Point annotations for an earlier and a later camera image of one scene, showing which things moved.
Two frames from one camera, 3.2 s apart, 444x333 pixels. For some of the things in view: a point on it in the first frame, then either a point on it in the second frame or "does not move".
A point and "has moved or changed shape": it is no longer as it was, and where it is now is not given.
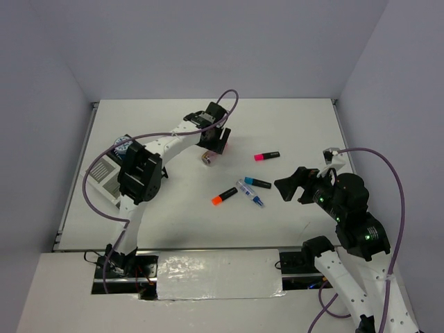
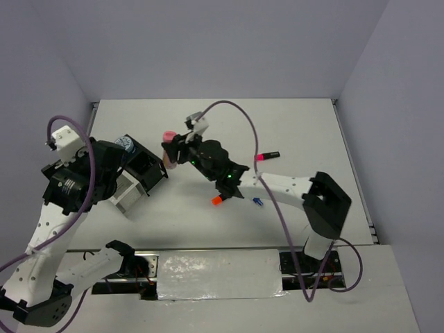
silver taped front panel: (218, 274) does not move
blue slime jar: (124, 146) does not move
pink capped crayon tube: (209, 157) has moved or changed shape
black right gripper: (304, 177) to (181, 142)
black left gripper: (218, 146) to (90, 141)
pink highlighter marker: (266, 155) does not move
